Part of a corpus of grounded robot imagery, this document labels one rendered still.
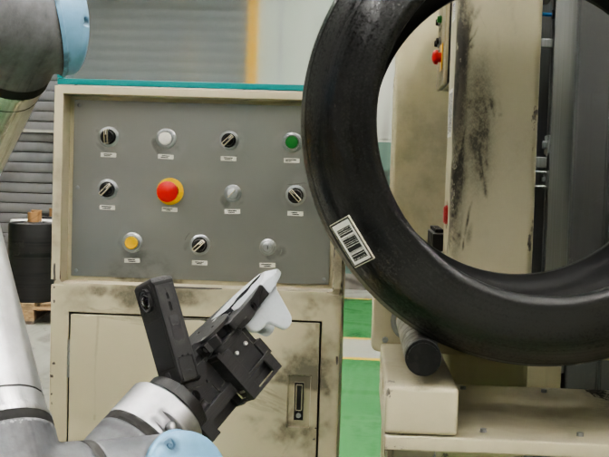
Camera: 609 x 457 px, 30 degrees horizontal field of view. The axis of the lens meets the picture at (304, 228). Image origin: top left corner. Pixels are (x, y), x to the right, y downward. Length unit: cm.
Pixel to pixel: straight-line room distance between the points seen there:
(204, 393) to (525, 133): 78
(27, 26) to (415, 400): 63
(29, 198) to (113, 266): 924
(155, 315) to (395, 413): 37
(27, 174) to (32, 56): 1014
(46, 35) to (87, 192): 96
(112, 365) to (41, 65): 98
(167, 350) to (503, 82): 80
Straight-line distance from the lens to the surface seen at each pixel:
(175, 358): 116
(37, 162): 1143
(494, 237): 176
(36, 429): 95
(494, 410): 160
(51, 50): 130
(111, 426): 112
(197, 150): 217
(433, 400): 141
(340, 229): 136
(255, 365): 120
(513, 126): 176
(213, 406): 118
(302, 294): 212
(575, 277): 166
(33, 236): 803
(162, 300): 117
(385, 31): 135
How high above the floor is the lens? 113
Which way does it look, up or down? 3 degrees down
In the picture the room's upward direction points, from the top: 2 degrees clockwise
